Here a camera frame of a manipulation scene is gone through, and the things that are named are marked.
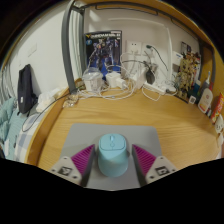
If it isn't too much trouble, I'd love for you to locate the crumpled clear wrapper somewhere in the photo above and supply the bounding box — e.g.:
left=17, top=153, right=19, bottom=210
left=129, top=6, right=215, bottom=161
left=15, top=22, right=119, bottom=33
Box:
left=62, top=94, right=80, bottom=108

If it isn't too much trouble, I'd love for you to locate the teal blanket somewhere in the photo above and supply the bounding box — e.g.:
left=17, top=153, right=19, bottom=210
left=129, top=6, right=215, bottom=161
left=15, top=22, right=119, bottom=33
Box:
left=0, top=96, right=19, bottom=158

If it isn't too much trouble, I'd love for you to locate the white cable bundle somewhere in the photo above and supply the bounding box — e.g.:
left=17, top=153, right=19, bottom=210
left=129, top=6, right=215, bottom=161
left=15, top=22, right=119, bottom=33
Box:
left=79, top=51, right=178, bottom=102

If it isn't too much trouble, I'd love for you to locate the white wall socket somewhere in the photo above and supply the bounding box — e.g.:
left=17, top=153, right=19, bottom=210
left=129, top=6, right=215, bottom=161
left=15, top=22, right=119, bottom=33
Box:
left=125, top=39, right=143, bottom=56

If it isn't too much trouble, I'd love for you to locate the white lotion bottle red cap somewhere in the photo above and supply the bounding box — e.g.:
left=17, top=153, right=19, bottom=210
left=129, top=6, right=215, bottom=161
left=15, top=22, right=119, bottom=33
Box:
left=197, top=87, right=214, bottom=114

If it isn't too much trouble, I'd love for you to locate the grey mouse pad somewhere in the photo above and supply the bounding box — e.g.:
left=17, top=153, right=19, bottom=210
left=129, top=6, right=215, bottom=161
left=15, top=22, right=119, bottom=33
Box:
left=58, top=123, right=164, bottom=192

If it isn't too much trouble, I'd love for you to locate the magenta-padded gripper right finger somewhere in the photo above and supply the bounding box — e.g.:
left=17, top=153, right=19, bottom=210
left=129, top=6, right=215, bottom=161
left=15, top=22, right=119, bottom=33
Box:
left=131, top=143, right=179, bottom=187

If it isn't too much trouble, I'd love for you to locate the black plug with cable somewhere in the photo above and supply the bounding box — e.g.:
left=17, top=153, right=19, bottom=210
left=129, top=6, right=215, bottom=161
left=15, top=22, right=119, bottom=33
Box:
left=145, top=44, right=170, bottom=72

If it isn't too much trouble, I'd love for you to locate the white wall switch box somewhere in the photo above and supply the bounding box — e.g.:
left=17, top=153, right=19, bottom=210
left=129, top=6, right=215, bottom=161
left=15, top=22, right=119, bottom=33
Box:
left=172, top=50, right=184, bottom=68

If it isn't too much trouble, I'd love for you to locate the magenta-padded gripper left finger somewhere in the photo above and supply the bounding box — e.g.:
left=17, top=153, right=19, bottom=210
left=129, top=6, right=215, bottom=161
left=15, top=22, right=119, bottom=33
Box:
left=49, top=143, right=97, bottom=188

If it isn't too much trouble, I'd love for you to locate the white power strip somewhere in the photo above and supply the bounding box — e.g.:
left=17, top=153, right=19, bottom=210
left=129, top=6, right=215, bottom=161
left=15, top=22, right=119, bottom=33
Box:
left=143, top=82, right=168, bottom=94

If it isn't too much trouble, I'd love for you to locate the grey metal desk frame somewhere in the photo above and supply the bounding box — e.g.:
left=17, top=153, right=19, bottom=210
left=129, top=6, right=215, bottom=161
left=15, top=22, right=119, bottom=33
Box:
left=60, top=0, right=216, bottom=95

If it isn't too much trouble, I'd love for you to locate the wooden shelf unit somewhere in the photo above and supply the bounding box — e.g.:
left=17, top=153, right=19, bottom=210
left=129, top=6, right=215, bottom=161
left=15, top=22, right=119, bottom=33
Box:
left=71, top=0, right=224, bottom=51

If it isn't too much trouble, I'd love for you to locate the clear plastic jar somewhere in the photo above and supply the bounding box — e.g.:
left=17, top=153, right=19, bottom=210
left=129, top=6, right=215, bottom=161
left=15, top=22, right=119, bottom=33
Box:
left=82, top=67, right=104, bottom=92

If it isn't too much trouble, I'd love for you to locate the brown tree figurine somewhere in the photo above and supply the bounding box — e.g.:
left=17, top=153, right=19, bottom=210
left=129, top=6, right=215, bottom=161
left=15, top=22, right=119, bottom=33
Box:
left=176, top=54, right=201, bottom=101

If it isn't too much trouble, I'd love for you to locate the blue robot model kit box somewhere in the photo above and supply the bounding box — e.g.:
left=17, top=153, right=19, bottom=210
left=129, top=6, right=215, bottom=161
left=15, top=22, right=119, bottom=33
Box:
left=84, top=30, right=123, bottom=79

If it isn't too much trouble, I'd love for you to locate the light blue computer mouse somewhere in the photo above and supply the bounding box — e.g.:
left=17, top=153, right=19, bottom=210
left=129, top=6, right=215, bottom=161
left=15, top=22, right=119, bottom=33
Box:
left=96, top=133, right=130, bottom=178

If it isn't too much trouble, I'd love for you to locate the white plastic bag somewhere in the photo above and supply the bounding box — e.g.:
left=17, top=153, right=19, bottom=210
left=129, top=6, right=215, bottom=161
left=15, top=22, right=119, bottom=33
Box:
left=35, top=88, right=68, bottom=113

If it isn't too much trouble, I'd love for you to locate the plaid bedsheet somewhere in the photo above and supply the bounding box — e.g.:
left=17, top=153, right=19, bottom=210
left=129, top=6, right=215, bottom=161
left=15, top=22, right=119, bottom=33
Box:
left=13, top=113, right=44, bottom=162

